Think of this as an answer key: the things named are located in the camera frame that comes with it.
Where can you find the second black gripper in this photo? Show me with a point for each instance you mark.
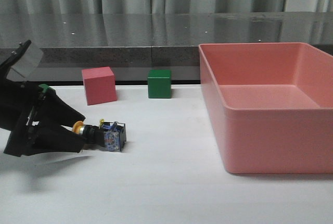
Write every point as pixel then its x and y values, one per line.
pixel 17 101

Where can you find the yellow push button switch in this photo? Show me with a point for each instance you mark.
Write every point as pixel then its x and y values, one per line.
pixel 109 135

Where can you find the left green cube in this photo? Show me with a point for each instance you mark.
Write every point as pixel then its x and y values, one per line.
pixel 45 87

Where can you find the green cube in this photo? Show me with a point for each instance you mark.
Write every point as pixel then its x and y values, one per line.
pixel 45 87
pixel 159 84

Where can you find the pink cube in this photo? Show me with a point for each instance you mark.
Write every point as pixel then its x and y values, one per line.
pixel 100 85

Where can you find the dark grey stone ledge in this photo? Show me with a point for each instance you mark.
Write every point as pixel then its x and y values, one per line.
pixel 133 44

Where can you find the right green cube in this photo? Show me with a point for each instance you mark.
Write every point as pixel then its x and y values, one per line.
pixel 159 84

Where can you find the pink plastic bin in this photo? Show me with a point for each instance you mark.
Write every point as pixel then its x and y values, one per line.
pixel 270 106

